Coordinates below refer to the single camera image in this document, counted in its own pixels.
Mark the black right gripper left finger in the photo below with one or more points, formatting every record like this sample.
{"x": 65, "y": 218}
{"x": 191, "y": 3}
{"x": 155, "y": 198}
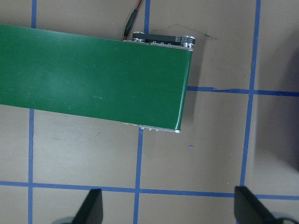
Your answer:
{"x": 91, "y": 210}

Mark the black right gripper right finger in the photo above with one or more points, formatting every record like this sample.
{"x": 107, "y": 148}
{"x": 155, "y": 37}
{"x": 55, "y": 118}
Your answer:
{"x": 249, "y": 210}

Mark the green conveyor belt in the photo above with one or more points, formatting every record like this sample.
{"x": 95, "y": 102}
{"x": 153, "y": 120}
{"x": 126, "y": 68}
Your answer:
{"x": 128, "y": 82}

